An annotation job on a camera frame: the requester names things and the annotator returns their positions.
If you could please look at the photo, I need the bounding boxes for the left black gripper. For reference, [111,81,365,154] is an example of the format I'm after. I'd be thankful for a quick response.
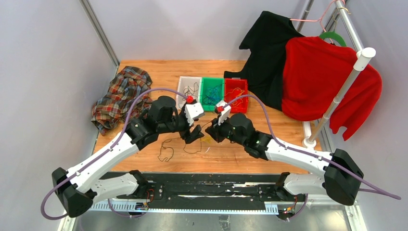
[158,102,205,143]

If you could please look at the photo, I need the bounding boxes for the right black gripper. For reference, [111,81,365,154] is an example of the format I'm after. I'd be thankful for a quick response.
[205,114,246,147]

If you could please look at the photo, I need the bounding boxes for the blue cables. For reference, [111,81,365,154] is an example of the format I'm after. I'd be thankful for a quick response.
[203,83,224,106]

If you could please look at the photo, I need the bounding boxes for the yellow cables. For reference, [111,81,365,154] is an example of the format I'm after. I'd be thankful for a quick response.
[226,86,248,107]

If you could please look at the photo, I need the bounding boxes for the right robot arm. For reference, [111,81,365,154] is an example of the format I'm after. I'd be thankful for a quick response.
[205,113,364,205]

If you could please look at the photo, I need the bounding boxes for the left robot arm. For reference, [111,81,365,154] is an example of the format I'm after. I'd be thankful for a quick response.
[51,96,204,218]

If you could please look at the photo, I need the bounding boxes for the white plastic bin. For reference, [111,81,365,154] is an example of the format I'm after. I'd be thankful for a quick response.
[177,76,203,102]

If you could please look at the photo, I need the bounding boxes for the green plastic bin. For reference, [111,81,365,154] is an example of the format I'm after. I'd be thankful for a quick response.
[200,77,225,111]

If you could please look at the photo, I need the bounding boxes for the red plastic bin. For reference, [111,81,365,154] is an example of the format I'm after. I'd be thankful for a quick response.
[224,78,248,114]

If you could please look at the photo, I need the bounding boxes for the plaid flannel shirt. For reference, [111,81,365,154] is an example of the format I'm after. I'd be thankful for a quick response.
[91,66,153,136]

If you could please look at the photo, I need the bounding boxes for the black t-shirt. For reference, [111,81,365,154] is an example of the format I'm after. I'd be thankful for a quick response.
[224,11,303,111]

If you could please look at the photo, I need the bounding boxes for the red sweater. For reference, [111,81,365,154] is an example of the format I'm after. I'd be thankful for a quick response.
[281,37,382,141]

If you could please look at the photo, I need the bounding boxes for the green hanger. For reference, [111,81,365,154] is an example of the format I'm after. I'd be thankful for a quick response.
[319,31,347,47]

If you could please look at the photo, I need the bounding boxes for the white clothes rack pole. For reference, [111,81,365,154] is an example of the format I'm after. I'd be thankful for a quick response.
[302,47,376,150]

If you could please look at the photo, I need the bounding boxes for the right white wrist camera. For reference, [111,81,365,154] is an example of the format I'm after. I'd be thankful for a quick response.
[215,100,231,126]

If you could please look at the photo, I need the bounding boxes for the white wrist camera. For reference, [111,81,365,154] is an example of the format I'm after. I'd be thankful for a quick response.
[184,102,205,127]
[215,100,231,126]

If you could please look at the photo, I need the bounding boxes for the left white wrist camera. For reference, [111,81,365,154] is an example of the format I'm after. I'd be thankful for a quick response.
[184,102,205,127]

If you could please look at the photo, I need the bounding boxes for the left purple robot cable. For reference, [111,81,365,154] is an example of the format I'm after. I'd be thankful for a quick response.
[40,88,194,220]

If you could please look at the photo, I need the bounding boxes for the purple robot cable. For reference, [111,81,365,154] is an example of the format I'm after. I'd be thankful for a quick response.
[220,94,402,221]
[40,88,194,220]

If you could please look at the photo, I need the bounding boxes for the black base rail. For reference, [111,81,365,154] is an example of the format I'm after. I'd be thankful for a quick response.
[116,172,307,211]

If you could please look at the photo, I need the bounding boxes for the pink wire hanger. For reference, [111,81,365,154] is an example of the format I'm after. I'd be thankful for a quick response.
[290,0,337,32]

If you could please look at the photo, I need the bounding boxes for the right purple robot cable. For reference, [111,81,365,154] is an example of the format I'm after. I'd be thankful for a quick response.
[220,94,402,221]

